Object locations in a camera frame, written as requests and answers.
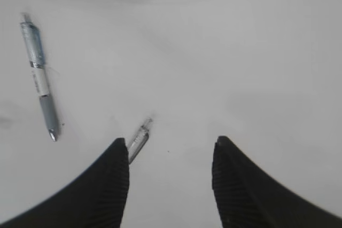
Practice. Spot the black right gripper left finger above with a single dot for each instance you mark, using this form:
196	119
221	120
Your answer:
97	198

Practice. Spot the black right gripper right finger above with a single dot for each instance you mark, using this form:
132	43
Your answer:
246	196

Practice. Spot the grey white ballpoint pen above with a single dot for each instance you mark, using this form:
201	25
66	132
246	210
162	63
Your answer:
139	139

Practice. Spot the blue grey ballpoint pen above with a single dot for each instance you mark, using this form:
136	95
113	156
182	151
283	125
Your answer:
33	44

